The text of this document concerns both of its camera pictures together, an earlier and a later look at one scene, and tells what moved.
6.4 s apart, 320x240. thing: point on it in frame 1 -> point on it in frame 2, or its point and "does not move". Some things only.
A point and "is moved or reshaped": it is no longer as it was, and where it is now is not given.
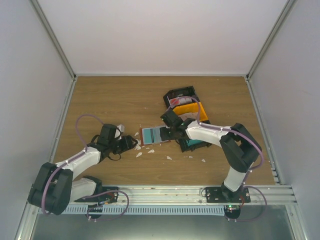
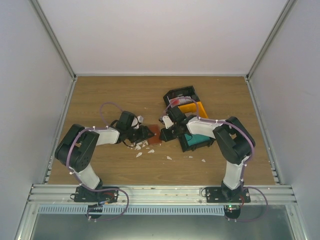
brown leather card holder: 141,139 is moved or reshaped
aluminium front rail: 135,196 does not move
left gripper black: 127,143 -> 143,134
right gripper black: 164,137 does not move
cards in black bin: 180,100 does not move
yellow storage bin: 195,110 does not move
